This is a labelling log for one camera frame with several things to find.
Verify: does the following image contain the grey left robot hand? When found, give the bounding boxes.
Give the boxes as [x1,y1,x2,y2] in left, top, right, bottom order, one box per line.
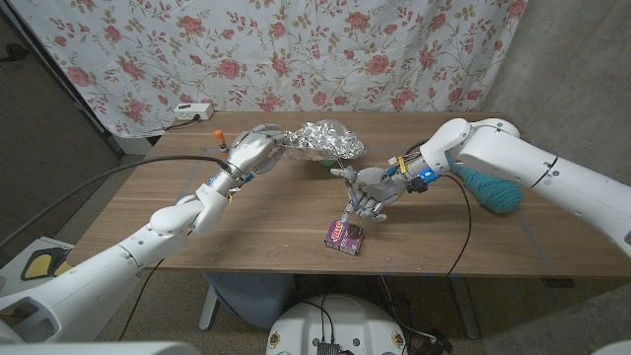
[216,122,293,187]

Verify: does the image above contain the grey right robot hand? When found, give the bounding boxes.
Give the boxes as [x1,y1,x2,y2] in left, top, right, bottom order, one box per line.
[328,165,421,223]

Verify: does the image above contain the orange grey handled scissors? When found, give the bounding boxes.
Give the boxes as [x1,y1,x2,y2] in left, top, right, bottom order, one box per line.
[339,155,359,224]

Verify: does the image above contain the aluminum foil sheet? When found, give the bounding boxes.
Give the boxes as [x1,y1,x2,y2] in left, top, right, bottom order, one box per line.
[283,118,366,164]

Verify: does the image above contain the purple pudding mix box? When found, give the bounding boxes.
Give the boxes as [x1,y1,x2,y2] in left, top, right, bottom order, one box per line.
[323,219,366,257]

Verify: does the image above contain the orange capped glue stick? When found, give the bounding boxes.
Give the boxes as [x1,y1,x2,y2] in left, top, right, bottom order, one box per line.
[213,129,231,157]

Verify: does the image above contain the white power strip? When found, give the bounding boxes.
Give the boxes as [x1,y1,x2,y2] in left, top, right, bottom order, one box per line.
[173,102,215,122]

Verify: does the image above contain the floral print curtain backdrop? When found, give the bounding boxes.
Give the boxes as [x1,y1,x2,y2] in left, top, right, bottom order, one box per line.
[9,0,528,139]

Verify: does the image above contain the teal yarn skein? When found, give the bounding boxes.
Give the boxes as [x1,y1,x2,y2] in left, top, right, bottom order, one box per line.
[446,152,524,214]

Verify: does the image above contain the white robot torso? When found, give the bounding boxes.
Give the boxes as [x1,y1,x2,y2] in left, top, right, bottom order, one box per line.
[264,294,409,355]

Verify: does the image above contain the grey table leg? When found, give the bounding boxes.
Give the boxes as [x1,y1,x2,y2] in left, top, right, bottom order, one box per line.
[447,275,480,341]

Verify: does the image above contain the blue grey chair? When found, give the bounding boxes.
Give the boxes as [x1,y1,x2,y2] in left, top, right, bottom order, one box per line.
[199,271,297,330]

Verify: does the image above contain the black power adapter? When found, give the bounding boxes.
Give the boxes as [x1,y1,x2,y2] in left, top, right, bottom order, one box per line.
[417,333,454,355]

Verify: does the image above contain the black backdrop stand pole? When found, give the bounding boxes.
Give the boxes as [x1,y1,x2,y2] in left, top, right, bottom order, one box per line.
[0,4,124,159]

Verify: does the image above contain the yellow black foot pedal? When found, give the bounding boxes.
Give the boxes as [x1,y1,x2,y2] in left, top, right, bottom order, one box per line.
[19,248,75,283]

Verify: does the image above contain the white floor board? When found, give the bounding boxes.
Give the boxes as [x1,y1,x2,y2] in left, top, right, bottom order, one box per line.
[0,236,80,300]

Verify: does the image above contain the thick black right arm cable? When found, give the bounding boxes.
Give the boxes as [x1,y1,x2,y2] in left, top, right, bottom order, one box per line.
[404,139,430,157]

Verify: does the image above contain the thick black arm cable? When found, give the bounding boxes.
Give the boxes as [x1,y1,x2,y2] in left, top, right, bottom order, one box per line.
[404,139,430,157]
[0,155,231,248]

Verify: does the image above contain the black power strip cord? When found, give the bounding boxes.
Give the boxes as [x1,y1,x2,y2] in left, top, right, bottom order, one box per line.
[165,115,201,132]

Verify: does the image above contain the black torso cable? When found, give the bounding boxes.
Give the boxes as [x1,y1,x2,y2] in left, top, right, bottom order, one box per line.
[299,294,337,342]

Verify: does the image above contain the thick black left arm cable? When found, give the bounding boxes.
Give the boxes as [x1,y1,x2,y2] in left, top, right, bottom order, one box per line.
[0,155,231,248]

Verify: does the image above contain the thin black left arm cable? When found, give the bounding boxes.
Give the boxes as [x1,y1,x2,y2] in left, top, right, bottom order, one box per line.
[117,258,167,341]

